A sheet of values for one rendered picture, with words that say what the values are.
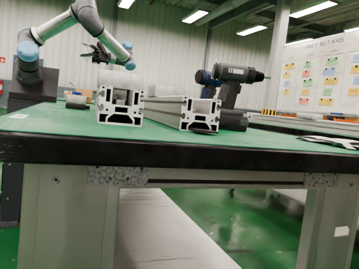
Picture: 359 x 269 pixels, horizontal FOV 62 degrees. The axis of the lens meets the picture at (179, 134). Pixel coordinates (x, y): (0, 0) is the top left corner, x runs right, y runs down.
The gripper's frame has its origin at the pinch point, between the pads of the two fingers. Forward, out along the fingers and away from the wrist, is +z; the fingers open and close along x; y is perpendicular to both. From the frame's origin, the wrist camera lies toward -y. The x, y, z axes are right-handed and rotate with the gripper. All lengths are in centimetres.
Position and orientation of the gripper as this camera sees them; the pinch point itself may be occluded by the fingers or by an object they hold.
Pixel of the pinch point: (80, 48)
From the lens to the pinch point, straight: 223.3
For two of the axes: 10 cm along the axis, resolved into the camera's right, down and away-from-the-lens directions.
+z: -9.2, -1.3, -3.6
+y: 0.1, 9.3, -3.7
